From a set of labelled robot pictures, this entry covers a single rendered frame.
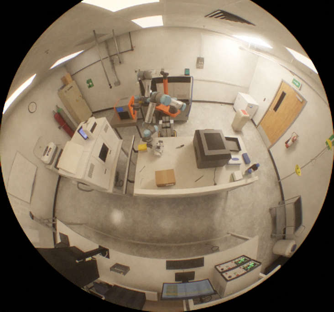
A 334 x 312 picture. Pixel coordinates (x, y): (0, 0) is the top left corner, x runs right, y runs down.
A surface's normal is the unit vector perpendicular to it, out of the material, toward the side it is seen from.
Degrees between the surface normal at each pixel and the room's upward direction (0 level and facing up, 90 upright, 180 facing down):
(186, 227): 0
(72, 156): 40
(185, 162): 0
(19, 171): 90
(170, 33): 90
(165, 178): 0
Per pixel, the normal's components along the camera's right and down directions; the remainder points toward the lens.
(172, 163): -0.05, -0.56
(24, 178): 1.00, -0.04
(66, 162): 0.61, -0.45
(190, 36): 0.01, 0.83
